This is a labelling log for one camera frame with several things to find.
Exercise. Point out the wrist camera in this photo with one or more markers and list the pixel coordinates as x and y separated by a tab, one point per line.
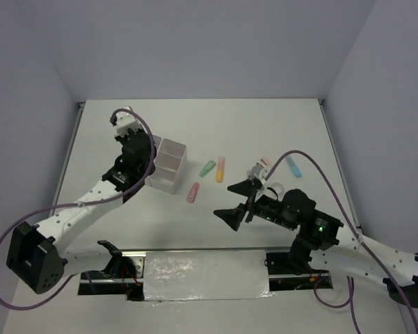
124	123
258	172

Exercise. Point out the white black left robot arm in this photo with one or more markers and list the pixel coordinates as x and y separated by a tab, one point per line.
38	253

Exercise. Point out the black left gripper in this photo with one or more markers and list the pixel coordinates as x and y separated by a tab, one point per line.
122	140

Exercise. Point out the pink beige mini stapler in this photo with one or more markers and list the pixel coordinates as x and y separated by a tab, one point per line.
266	163

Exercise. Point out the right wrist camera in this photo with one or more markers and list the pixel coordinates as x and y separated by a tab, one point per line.
258	172

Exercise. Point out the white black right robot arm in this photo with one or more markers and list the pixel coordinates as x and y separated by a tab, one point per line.
323	242

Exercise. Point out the clear tape roll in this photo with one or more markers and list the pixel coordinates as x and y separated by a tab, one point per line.
277	188

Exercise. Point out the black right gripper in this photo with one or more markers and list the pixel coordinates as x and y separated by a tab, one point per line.
233	216

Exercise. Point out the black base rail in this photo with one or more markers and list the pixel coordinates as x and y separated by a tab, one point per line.
281	277

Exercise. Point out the white divided organizer box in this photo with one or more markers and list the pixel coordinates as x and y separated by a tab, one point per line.
169	163

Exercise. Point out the green translucent correction tape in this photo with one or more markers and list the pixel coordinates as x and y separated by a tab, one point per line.
208	167

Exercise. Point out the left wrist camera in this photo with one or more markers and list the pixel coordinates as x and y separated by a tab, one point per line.
124	123

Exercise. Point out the orange pink highlighter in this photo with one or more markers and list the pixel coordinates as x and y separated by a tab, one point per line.
220	169

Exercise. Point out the blue highlighter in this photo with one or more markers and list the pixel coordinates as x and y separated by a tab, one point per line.
293	167

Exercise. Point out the pink translucent correction tape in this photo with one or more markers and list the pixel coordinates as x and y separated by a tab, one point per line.
193	192

